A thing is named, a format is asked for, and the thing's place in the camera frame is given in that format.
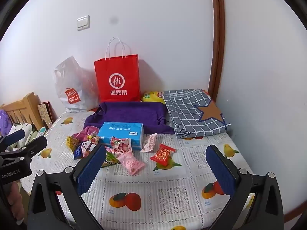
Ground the blue tissue pack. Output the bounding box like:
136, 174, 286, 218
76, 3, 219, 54
98, 122, 144, 151

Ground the wooden headboard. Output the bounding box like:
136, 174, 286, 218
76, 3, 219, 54
0, 92, 46, 131

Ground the person's left hand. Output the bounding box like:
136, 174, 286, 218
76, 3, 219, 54
5, 181, 23, 212

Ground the white dotted cloth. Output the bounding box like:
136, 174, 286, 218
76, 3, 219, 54
10, 123, 36, 149

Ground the purple cloth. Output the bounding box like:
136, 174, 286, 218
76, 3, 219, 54
0, 109, 12, 136

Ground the white wall switch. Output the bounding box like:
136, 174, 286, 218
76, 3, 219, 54
77, 16, 90, 31

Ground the fruit print tablecloth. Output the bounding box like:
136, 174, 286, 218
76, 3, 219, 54
20, 111, 256, 230

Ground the purple snack packet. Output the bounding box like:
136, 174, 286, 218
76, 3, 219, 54
72, 126, 100, 146

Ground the yellow snack packet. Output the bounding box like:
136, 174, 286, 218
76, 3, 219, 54
66, 136, 81, 153

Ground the pink round snack packet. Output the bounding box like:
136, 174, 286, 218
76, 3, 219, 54
117, 150, 146, 176

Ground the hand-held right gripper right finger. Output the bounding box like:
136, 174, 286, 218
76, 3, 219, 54
205, 144, 285, 230

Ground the lychee gummy packet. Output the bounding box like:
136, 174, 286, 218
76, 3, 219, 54
110, 136, 133, 159

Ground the red snack packet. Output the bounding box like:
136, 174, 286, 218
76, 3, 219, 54
150, 144, 176, 165

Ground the white pink small packet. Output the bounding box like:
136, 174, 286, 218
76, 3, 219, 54
140, 133, 158, 153

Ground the yellow snack bag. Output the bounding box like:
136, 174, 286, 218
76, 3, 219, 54
140, 91, 166, 104

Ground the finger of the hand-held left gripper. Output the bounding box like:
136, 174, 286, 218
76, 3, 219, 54
0, 129, 26, 149
0, 136, 48, 167

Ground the white plastic shopping bag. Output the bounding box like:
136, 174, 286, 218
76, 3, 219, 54
54, 56, 100, 113

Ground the green snack packet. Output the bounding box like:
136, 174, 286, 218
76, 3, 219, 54
102, 150, 120, 168

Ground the pink white candy packet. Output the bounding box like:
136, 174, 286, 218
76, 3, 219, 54
82, 136, 101, 157

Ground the blue snack packet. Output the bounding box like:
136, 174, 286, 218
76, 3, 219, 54
73, 144, 89, 160

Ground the purple towel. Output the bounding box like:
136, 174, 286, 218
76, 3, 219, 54
83, 101, 175, 135

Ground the red paper bag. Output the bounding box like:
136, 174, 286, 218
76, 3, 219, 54
94, 37, 141, 103

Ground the grey checked star cloth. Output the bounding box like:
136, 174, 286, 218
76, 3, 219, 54
162, 89, 233, 139

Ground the brown wooden door frame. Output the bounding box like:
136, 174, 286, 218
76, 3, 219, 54
207, 0, 226, 101

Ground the brown patterned book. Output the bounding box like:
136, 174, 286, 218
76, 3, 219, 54
37, 101, 58, 129

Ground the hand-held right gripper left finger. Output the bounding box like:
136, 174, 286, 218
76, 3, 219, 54
27, 144, 107, 230

